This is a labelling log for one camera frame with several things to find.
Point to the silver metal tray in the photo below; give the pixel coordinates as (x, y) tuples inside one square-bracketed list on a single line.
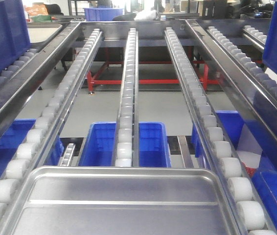
[(119, 201)]

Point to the grey tray far left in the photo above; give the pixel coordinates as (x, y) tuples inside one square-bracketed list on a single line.
[(41, 33)]

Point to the middle roller track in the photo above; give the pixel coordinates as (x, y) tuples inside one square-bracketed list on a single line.
[(126, 147)]

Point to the roller track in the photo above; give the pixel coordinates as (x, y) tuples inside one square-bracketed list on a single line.
[(68, 154), (40, 138), (9, 71), (219, 155), (244, 61), (126, 147)]

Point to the blue bin below centre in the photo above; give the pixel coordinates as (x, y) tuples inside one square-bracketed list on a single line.
[(153, 145)]

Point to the blue bin below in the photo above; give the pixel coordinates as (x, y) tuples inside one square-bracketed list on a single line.
[(11, 139), (257, 164), (153, 145)]

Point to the lower roller track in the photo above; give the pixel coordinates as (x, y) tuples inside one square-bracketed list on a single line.
[(68, 154)]

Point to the distant blue bin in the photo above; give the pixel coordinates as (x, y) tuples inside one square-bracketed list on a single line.
[(102, 14)]

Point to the far right roller track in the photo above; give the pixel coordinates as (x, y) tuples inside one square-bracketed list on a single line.
[(244, 61)]

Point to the blue bin below right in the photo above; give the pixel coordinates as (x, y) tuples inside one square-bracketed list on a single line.
[(257, 164)]

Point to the blue bin below left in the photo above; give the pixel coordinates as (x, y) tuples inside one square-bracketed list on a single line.
[(11, 139)]

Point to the far left roller track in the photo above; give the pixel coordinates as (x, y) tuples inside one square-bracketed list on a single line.
[(9, 71)]

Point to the large blue bin top left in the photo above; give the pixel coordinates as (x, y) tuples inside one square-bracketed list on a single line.
[(14, 37)]

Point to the red metal cart frame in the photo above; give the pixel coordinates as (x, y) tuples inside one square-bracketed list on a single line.
[(151, 56)]

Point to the right steel divider rail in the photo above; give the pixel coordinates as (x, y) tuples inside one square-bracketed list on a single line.
[(255, 104)]

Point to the steel divider rail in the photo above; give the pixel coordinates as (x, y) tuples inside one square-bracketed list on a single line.
[(255, 104), (15, 92)]

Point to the left steel divider rail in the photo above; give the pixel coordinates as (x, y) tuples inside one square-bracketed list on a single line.
[(15, 92)]

